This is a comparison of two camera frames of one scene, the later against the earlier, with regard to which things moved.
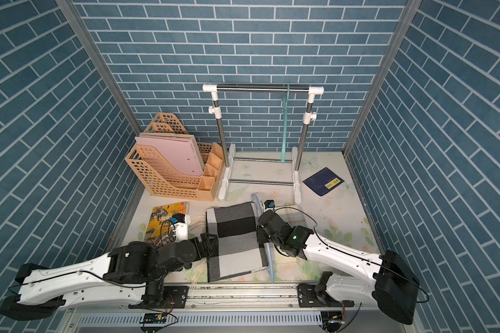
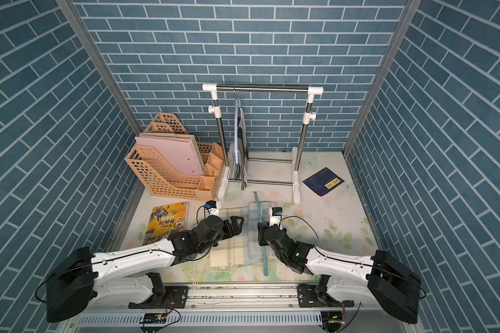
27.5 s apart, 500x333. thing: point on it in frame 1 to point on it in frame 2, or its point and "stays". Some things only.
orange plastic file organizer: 160,180 stays
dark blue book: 323,182 stays
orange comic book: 160,230 stays
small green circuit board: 153,318 stays
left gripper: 209,251 to 226,225
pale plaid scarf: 292,214 to 235,252
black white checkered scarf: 237,252 to 240,168
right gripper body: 264,236 stays
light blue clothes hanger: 257,201 to 237,101
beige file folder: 170,136 stays
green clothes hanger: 285,125 to 264,247
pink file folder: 180,152 stays
